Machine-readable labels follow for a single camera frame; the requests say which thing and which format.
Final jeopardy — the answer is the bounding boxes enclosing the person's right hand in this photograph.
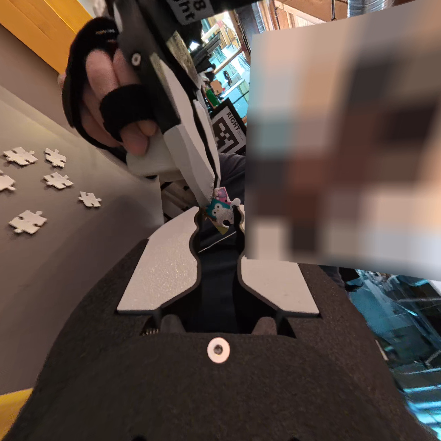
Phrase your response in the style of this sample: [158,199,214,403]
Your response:
[69,28,162,158]

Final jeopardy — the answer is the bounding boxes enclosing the yellow plastic bin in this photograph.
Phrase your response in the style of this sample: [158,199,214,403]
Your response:
[0,0,93,73]
[0,388,34,431]

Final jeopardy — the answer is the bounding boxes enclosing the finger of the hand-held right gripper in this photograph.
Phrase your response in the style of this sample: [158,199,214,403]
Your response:
[193,97,224,200]
[150,55,221,205]

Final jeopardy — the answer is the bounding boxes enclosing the black framed marker sign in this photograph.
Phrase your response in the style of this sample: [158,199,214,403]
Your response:
[209,104,247,158]

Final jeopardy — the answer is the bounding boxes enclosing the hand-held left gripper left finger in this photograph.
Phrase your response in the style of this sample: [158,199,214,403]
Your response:
[116,207,202,331]

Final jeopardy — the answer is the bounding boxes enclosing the silver ventilation duct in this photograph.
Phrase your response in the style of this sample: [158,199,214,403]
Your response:
[348,0,397,18]

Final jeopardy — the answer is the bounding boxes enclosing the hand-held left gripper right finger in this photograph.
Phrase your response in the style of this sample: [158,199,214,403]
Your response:
[235,206,321,331]

